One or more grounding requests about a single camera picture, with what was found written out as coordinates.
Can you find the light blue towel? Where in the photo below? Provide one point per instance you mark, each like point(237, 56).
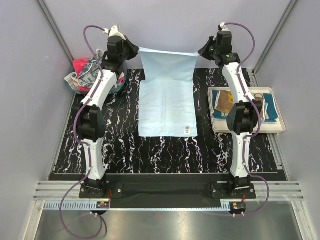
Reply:
point(166, 105)

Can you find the white blue patterned towel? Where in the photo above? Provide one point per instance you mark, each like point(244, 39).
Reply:
point(70, 78)

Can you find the brown yellow folded towel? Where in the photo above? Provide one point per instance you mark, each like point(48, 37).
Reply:
point(224, 102)

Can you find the red towel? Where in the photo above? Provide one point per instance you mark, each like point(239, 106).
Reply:
point(86, 71)

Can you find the left orange connector box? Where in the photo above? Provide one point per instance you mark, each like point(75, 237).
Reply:
point(103, 204)

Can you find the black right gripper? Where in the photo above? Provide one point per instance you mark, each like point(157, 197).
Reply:
point(203, 51)

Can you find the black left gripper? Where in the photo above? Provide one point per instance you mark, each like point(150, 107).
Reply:
point(133, 49)

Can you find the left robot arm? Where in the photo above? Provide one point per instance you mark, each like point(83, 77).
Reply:
point(89, 123)

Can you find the teal white folded towel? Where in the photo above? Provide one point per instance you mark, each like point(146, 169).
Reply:
point(271, 113)

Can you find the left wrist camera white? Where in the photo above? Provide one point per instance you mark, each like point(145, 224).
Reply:
point(113, 32)

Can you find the right orange connector box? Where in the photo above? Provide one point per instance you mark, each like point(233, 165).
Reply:
point(238, 206)

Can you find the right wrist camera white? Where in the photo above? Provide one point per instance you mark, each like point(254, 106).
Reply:
point(222, 27)

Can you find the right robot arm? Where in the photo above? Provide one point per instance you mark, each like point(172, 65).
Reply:
point(244, 116)

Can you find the orange connector box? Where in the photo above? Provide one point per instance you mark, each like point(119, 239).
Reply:
point(238, 206)
point(103, 204)

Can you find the white rectangular tray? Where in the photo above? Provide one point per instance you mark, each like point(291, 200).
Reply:
point(219, 124)

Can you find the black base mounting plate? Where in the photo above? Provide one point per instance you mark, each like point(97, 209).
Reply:
point(168, 191)

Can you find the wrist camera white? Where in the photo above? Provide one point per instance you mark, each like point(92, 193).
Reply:
point(222, 27)
point(113, 32)

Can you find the aluminium front rail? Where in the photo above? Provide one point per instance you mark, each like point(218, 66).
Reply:
point(55, 197)

